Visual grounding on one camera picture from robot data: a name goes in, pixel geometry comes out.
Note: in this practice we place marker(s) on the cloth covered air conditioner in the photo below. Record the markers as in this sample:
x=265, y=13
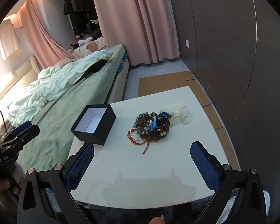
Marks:
x=8, y=39

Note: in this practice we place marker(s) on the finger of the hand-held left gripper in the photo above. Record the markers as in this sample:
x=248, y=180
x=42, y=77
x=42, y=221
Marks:
x=25, y=135
x=19, y=127

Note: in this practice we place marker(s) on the bed with green sheet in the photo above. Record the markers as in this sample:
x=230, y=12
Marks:
x=58, y=126

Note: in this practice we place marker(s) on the light green duvet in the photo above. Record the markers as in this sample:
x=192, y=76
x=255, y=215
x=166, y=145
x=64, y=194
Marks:
x=51, y=86

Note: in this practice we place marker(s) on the cartoon print pillow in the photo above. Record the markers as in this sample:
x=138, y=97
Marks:
x=88, y=47

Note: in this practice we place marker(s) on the white wall socket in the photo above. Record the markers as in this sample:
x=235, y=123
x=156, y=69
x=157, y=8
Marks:
x=187, y=43

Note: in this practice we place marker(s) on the white organza pouch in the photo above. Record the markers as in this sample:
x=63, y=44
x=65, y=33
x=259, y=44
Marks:
x=177, y=116

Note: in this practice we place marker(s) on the black jewelry box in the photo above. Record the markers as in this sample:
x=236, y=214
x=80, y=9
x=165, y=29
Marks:
x=100, y=133

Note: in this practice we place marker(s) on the dark hanging clothes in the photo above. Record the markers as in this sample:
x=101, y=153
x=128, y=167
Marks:
x=72, y=0

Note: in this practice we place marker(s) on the dark brown wardrobe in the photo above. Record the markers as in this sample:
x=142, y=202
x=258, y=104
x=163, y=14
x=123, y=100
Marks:
x=224, y=51

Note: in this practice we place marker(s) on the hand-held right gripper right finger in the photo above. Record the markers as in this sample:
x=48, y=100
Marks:
x=205, y=165

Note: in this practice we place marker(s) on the black garment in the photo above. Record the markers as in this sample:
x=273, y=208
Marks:
x=93, y=70

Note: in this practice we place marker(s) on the white socks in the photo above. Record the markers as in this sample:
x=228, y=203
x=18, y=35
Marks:
x=85, y=42

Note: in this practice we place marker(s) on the draped pink curtain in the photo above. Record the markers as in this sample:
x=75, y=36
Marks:
x=40, y=39

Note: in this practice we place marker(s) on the wide pink curtain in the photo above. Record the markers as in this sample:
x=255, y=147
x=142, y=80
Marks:
x=135, y=23

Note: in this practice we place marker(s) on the person's left hand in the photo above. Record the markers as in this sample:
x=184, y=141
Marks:
x=3, y=186

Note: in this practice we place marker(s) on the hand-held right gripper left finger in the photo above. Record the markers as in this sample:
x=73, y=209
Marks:
x=80, y=168

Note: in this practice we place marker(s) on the brown cardboard sheet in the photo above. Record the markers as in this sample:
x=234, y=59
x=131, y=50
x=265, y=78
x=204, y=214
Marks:
x=168, y=80

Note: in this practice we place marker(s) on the silver bangle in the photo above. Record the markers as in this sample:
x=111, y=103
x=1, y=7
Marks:
x=134, y=136

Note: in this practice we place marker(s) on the beige headboard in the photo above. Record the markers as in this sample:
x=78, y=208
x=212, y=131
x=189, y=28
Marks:
x=35, y=64

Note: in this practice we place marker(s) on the person's right hand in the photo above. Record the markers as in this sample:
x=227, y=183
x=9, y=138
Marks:
x=157, y=220

